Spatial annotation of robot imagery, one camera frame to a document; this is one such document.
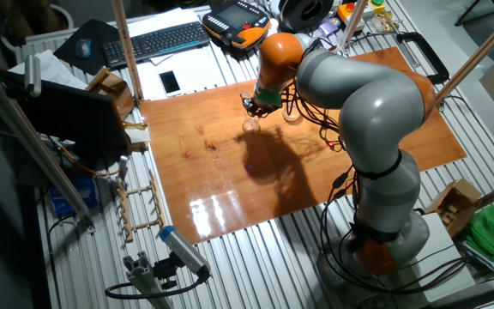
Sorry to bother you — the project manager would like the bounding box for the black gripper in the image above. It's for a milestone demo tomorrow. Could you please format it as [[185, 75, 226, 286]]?
[[240, 93, 281, 118]]

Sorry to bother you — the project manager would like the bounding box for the clear glass beaker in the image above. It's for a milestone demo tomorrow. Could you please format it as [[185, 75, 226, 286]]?
[[241, 114, 262, 135], [280, 101, 303, 123]]

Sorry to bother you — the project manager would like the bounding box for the white paper sheet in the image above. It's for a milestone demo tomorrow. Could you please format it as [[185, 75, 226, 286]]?
[[136, 47, 227, 102], [125, 7, 208, 39], [9, 49, 89, 91]]

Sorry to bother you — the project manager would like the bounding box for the wooden board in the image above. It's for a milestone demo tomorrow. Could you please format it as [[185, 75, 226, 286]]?
[[138, 45, 468, 245]]

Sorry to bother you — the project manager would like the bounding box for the white smartphone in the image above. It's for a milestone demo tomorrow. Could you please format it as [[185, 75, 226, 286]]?
[[158, 70, 184, 98]]

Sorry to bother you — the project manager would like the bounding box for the white rounded toy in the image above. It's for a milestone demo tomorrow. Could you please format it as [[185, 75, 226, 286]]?
[[265, 17, 280, 38]]

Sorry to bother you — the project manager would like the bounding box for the orange black teach pendant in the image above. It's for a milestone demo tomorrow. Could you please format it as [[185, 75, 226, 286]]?
[[202, 0, 272, 51]]

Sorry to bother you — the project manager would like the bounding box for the black filament spool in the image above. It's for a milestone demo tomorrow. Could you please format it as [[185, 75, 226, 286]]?
[[278, 0, 336, 34]]

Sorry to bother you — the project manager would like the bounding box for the black keyboard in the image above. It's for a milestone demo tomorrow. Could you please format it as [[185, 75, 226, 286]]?
[[100, 21, 212, 70]]

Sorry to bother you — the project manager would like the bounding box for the small purple device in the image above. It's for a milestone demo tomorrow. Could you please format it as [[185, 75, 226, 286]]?
[[317, 16, 341, 39]]

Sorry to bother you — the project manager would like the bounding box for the white and gold packet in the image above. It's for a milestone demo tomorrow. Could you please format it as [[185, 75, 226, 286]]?
[[121, 121, 152, 146]]

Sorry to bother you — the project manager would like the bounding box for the orange emergency stop box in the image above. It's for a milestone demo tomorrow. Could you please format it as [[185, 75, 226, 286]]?
[[336, 2, 364, 26]]

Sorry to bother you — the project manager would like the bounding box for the wooden box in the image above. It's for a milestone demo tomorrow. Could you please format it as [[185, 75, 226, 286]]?
[[84, 66, 136, 124]]

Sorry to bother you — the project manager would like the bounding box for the small grey metal clamp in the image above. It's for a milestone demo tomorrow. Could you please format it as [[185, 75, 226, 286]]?
[[117, 154, 130, 180]]

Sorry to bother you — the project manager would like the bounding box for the brass metal fitting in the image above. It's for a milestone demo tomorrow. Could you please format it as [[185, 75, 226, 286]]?
[[370, 10, 396, 34]]

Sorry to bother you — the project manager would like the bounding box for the wooden rack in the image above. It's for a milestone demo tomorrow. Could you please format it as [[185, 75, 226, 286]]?
[[116, 169, 166, 244]]

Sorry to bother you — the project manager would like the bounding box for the black mouse pad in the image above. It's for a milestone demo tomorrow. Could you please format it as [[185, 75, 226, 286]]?
[[52, 19, 122, 76]]

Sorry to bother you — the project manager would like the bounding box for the blue computer mouse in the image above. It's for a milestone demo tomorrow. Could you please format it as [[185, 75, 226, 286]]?
[[74, 37, 93, 60]]

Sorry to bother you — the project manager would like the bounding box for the black flat panel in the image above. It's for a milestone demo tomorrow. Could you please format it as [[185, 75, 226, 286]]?
[[0, 69, 133, 172]]

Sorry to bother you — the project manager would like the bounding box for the blue box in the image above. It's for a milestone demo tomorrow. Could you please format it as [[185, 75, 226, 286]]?
[[49, 175, 100, 218]]

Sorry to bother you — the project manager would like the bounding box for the cardboard box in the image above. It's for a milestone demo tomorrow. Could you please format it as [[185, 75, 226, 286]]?
[[425, 178, 484, 239]]

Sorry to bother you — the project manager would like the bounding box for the black office chair base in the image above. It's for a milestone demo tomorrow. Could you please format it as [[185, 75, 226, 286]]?
[[454, 0, 494, 27]]

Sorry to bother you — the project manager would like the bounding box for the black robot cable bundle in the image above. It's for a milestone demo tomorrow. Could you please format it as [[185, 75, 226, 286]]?
[[280, 36, 478, 295]]

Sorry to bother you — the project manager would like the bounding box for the silver camera blue end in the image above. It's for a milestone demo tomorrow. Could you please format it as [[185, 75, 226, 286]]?
[[159, 225, 212, 279]]

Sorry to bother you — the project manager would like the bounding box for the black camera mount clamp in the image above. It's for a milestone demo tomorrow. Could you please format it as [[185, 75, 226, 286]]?
[[152, 252, 184, 291]]

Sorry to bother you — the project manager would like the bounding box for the black carry handle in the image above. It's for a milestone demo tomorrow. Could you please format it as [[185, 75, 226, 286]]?
[[395, 30, 450, 83]]

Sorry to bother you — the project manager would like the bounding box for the aluminium profile post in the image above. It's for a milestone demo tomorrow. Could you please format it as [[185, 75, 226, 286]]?
[[122, 251, 174, 309]]

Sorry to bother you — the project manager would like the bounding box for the black camera cable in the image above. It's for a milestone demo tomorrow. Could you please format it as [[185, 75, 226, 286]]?
[[104, 274, 208, 300]]

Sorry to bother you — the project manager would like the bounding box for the aluminium frame beam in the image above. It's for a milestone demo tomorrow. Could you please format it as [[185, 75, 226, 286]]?
[[0, 59, 98, 235]]

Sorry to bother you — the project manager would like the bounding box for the silver camera bar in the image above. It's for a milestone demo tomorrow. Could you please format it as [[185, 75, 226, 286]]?
[[23, 54, 43, 99]]

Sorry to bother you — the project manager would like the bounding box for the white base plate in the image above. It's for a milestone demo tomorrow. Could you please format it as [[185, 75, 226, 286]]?
[[379, 213, 476, 304]]

